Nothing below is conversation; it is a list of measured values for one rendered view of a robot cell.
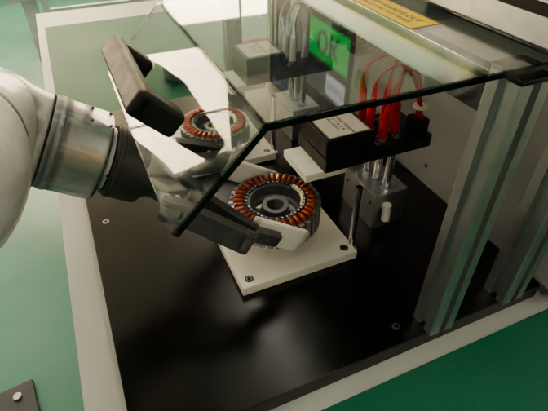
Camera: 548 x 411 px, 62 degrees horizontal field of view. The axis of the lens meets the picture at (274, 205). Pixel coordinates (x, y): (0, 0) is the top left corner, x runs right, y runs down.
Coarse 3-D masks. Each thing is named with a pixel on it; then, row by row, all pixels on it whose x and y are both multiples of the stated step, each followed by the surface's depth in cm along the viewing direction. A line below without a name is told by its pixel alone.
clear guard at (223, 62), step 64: (192, 0) 40; (256, 0) 40; (320, 0) 40; (192, 64) 31; (256, 64) 29; (320, 64) 29; (384, 64) 29; (448, 64) 29; (512, 64) 29; (192, 128) 28; (256, 128) 24; (192, 192) 25
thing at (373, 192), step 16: (352, 176) 61; (368, 176) 61; (352, 192) 63; (368, 192) 59; (384, 192) 58; (400, 192) 59; (352, 208) 64; (368, 208) 60; (400, 208) 61; (368, 224) 61
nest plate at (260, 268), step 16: (320, 208) 62; (320, 224) 60; (320, 240) 57; (336, 240) 57; (224, 256) 56; (240, 256) 55; (256, 256) 55; (272, 256) 55; (288, 256) 55; (304, 256) 55; (320, 256) 55; (336, 256) 55; (352, 256) 56; (240, 272) 53; (256, 272) 53; (272, 272) 53; (288, 272) 53; (304, 272) 54; (240, 288) 53; (256, 288) 52
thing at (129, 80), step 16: (112, 48) 33; (128, 48) 33; (112, 64) 31; (128, 64) 29; (144, 64) 35; (128, 80) 28; (144, 80) 29; (128, 96) 27; (144, 96) 27; (160, 96) 28; (128, 112) 27; (144, 112) 27; (160, 112) 28; (176, 112) 28; (160, 128) 28; (176, 128) 29
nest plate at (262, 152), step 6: (264, 138) 76; (258, 144) 75; (264, 144) 75; (252, 150) 74; (258, 150) 74; (264, 150) 74; (270, 150) 74; (252, 156) 72; (258, 156) 72; (264, 156) 72; (270, 156) 73; (252, 162) 72; (258, 162) 73
